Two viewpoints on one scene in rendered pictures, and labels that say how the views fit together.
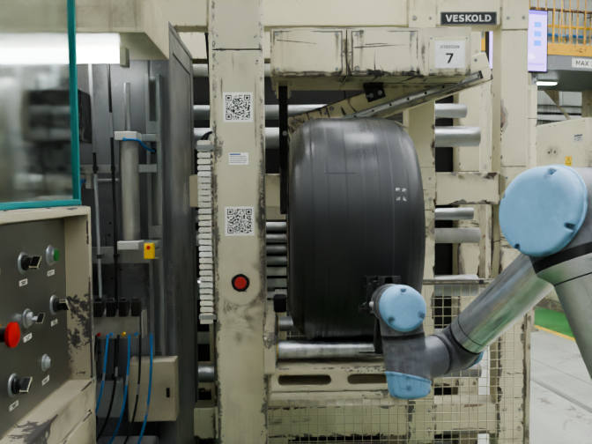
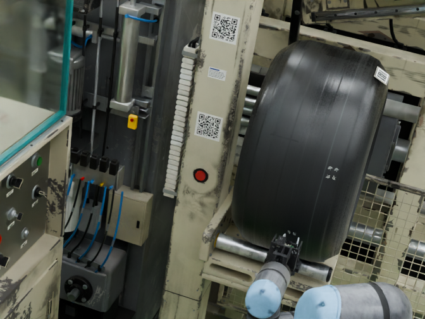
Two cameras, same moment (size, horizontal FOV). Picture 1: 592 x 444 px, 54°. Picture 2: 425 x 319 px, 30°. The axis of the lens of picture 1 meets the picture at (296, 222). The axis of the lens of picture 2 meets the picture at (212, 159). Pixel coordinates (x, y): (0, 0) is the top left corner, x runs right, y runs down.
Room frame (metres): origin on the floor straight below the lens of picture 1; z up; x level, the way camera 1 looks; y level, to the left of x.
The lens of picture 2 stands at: (-0.44, -0.38, 2.19)
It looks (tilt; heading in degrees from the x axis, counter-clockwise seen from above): 28 degrees down; 15
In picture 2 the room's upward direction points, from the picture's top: 10 degrees clockwise
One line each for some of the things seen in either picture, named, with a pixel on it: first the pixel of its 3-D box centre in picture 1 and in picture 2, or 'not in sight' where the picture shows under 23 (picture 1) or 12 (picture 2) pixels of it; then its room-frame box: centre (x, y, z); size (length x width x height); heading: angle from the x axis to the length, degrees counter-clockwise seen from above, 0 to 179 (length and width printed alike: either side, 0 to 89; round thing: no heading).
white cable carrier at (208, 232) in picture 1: (208, 232); (183, 123); (1.53, 0.23, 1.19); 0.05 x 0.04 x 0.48; 1
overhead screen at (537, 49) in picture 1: (516, 40); not in sight; (5.17, -1.95, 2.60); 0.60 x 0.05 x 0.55; 104
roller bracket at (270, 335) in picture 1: (271, 335); (226, 215); (1.58, 0.07, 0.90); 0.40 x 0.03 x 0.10; 1
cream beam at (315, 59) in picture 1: (366, 61); not in sight; (1.88, -0.23, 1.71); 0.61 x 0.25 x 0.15; 91
